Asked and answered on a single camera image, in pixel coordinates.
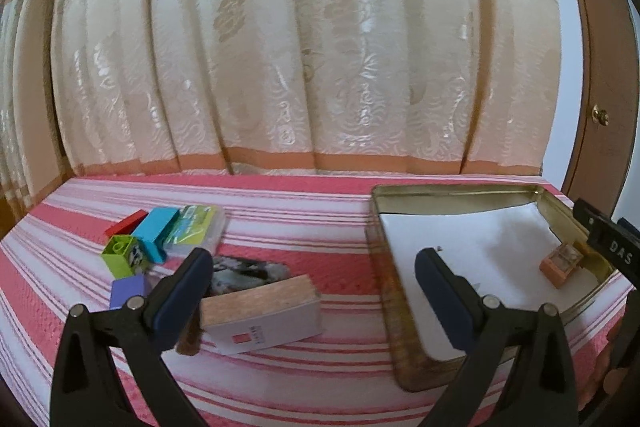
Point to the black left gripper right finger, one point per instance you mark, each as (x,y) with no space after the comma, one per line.
(540,389)

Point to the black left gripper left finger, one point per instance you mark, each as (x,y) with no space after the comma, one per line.
(86,389)

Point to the copper framed picture box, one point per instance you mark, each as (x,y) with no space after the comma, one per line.
(560,264)

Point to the purple building block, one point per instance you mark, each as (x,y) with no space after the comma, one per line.
(123,289)

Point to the white wood-topped box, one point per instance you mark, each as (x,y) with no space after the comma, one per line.
(259,318)

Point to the gold metal tin box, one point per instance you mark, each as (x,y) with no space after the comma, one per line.
(414,370)

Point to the white paper tin liner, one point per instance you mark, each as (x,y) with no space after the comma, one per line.
(497,251)

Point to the brass door knob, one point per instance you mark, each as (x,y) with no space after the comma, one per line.
(599,116)

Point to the green building block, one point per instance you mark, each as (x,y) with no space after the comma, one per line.
(124,257)

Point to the blue building block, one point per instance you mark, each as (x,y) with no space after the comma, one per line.
(152,231)

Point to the red building block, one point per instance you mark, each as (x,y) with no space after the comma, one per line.
(127,225)

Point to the brown wooden door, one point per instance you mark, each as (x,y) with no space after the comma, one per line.
(601,156)

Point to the red white striped cloth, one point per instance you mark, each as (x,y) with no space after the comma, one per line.
(348,339)

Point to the cream floral curtain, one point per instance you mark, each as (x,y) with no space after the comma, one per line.
(113,87)

